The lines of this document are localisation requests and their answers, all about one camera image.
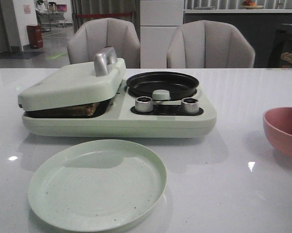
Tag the round black frying pan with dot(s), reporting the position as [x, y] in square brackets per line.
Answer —
[179, 85]

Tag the left beige upholstered chair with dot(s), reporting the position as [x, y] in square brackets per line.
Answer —
[97, 34]

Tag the left silver control knob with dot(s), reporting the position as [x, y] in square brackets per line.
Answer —
[144, 104]

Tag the right silver control knob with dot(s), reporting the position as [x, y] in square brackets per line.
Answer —
[190, 106]

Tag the beige upholstered chair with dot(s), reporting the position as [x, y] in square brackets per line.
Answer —
[209, 44]
[97, 34]

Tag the mint green round plate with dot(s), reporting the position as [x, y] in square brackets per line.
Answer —
[98, 186]

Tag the mint green sandwich maker lid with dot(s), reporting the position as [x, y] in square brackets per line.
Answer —
[75, 84]

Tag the mint green breakfast maker base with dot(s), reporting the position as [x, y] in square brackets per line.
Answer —
[119, 121]

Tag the grey counter with white top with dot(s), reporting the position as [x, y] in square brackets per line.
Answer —
[268, 32]

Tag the red trash bin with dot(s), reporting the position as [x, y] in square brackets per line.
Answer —
[35, 36]

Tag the pink bowl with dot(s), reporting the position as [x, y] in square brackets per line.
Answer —
[277, 124]

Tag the right beige upholstered chair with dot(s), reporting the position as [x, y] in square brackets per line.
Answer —
[209, 44]

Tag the fruit plate on counter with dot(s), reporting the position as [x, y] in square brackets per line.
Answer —
[249, 4]

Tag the white cabinet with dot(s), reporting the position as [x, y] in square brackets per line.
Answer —
[158, 21]

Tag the red barrier tape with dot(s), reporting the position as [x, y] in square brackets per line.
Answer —
[104, 15]

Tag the mint green pan handle knob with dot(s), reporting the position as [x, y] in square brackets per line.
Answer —
[161, 95]

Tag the slice of bread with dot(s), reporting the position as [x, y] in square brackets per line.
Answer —
[76, 110]

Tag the background workbench with monitor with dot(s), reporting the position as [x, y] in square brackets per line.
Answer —
[48, 12]

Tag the silver control knob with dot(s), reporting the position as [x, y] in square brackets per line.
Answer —
[144, 104]
[190, 106]

